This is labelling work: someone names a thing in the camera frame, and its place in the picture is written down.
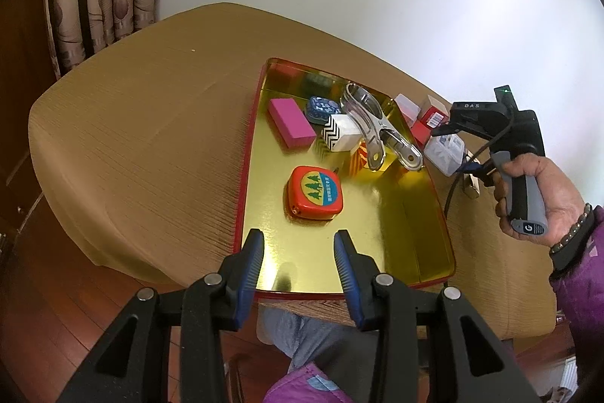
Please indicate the red tin box gold inside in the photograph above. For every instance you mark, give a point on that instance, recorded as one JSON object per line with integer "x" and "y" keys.
{"x": 377, "y": 223}

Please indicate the clear box white contents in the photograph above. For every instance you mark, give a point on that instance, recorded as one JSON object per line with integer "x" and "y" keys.
{"x": 443, "y": 150}

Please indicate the orange tape measure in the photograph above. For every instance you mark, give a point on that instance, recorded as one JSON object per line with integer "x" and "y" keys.
{"x": 311, "y": 191}

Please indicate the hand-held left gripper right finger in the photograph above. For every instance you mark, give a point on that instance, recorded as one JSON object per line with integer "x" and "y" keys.
{"x": 349, "y": 280}

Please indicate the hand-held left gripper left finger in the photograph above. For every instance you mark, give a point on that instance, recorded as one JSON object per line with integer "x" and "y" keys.
{"x": 247, "y": 285}

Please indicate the black wristband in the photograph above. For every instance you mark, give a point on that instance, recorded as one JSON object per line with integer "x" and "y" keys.
{"x": 578, "y": 249}

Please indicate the large metal clip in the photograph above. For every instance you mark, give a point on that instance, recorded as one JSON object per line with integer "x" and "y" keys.
{"x": 373, "y": 124}

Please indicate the pink block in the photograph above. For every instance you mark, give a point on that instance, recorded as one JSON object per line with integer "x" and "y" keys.
{"x": 290, "y": 122}

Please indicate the blue patterned block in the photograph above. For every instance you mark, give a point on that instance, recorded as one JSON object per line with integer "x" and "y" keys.
{"x": 322, "y": 107}

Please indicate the person's right forearm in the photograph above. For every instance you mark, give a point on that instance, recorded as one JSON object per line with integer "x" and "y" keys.
{"x": 585, "y": 304}

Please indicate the black white zigzag cube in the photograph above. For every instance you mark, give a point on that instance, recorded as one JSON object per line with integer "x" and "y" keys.
{"x": 342, "y": 131}

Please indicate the person's leg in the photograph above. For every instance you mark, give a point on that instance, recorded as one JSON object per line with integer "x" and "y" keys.
{"x": 321, "y": 346}

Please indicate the purple jacket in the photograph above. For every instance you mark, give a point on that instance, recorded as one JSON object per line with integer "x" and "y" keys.
{"x": 302, "y": 389}

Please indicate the pale wooden block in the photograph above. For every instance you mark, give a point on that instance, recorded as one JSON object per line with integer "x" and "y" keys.
{"x": 472, "y": 188}

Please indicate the clear box red contents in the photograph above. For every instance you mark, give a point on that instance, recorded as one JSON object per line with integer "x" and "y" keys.
{"x": 406, "y": 108}

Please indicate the orange yellow striped block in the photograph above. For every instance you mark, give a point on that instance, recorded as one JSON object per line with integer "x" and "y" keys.
{"x": 362, "y": 160}

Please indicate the brown wooden door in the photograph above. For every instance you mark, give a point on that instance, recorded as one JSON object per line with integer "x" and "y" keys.
{"x": 19, "y": 77}

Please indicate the person's right hand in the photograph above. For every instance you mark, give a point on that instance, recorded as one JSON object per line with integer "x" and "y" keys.
{"x": 552, "y": 190}

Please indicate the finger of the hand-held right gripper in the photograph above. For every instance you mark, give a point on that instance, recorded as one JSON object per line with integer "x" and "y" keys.
{"x": 443, "y": 130}
{"x": 472, "y": 169}

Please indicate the red block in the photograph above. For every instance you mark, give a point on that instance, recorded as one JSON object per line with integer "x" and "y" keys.
{"x": 420, "y": 133}

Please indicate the small red label box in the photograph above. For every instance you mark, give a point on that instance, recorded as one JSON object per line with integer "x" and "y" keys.
{"x": 434, "y": 115}

